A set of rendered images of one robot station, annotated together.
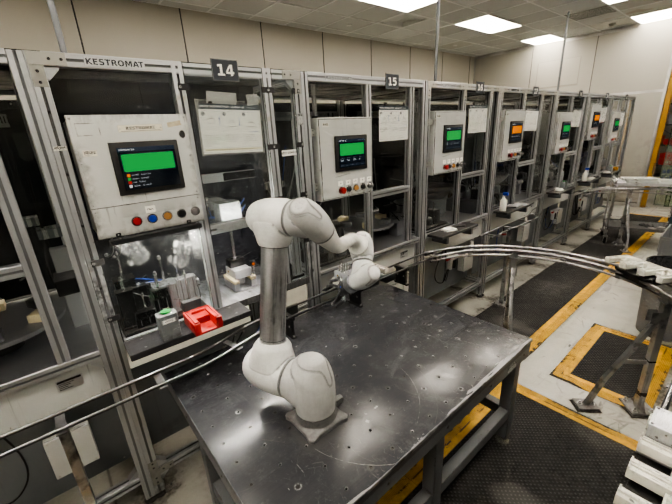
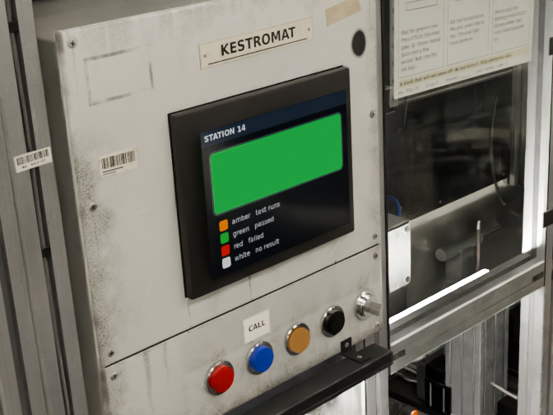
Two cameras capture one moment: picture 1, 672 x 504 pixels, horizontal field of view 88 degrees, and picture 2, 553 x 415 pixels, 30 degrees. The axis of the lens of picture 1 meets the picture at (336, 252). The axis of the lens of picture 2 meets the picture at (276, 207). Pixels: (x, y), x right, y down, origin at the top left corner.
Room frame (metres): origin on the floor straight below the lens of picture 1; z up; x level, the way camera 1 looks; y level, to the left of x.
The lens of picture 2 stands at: (0.41, 0.79, 1.99)
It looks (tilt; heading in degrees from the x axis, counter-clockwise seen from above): 21 degrees down; 357
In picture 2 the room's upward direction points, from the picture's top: 3 degrees counter-clockwise
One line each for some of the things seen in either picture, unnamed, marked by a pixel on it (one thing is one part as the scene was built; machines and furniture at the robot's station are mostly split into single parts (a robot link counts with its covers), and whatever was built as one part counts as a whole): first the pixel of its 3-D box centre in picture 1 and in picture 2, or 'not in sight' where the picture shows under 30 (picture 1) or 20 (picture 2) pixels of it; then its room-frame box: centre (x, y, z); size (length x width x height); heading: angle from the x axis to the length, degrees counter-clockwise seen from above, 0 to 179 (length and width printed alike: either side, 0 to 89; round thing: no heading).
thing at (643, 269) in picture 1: (640, 271); not in sight; (1.93, -1.83, 0.84); 0.37 x 0.14 x 0.10; 7
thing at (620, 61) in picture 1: (548, 124); not in sight; (8.29, -4.91, 1.65); 3.78 x 0.08 x 3.30; 39
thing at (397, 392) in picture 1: (354, 358); not in sight; (1.47, -0.07, 0.66); 1.50 x 1.06 x 0.04; 129
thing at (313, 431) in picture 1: (320, 409); not in sight; (1.09, 0.09, 0.71); 0.22 x 0.18 x 0.06; 129
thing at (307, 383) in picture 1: (311, 381); not in sight; (1.09, 0.12, 0.85); 0.18 x 0.16 x 0.22; 60
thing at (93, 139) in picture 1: (137, 173); (185, 187); (1.56, 0.84, 1.60); 0.42 x 0.29 x 0.46; 129
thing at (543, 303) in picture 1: (598, 255); not in sight; (4.32, -3.47, 0.01); 5.85 x 0.59 x 0.01; 129
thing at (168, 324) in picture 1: (167, 323); not in sight; (1.36, 0.75, 0.97); 0.08 x 0.08 x 0.12; 39
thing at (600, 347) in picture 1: (616, 361); not in sight; (2.18, -2.05, 0.01); 1.00 x 0.55 x 0.01; 129
